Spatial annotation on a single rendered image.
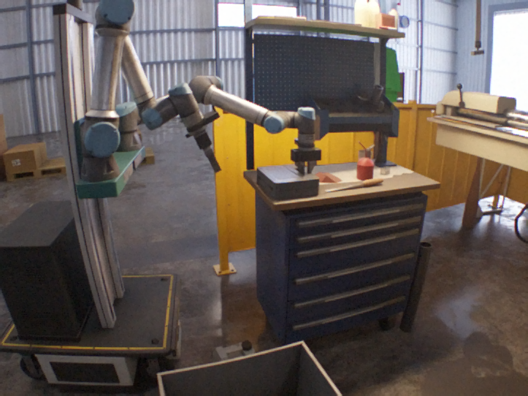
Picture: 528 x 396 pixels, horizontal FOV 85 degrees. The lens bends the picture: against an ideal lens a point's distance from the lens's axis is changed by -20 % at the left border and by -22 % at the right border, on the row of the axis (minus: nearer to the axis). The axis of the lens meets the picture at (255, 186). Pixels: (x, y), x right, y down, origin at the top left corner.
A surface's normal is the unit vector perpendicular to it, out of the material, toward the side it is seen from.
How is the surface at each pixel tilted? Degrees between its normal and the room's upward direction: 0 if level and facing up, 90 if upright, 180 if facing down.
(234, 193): 90
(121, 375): 90
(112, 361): 90
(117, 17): 83
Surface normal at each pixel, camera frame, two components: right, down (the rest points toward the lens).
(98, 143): 0.51, 0.38
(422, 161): 0.33, 0.29
